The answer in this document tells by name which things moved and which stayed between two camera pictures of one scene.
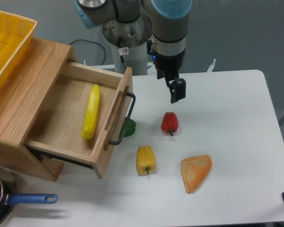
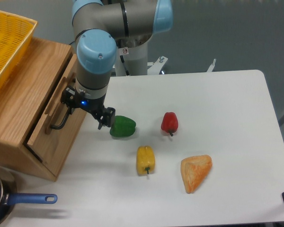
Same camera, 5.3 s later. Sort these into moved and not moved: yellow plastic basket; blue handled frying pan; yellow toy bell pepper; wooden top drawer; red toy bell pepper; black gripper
Moved: wooden top drawer; black gripper
Not moved: yellow plastic basket; blue handled frying pan; yellow toy bell pepper; red toy bell pepper
